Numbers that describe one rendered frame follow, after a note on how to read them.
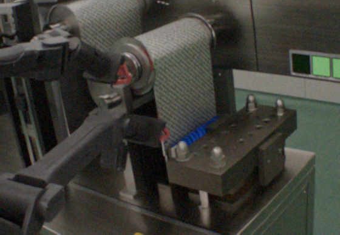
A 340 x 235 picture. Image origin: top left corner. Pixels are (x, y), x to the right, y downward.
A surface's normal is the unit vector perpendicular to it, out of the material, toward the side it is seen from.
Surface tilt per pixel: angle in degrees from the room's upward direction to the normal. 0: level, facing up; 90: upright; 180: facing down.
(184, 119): 90
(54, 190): 11
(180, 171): 90
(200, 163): 0
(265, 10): 90
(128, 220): 0
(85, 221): 0
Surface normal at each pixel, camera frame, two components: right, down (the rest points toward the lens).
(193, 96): 0.78, 0.14
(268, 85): -0.62, 0.36
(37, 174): 0.07, -0.95
